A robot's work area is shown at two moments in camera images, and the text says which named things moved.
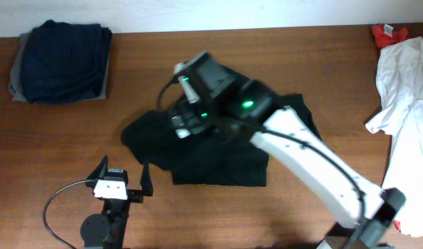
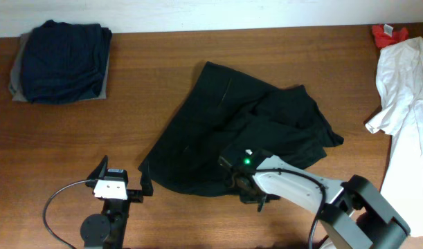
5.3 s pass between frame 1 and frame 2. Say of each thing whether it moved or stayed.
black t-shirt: moved
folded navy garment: stayed
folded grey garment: stayed
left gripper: stayed
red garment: stayed
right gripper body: moved
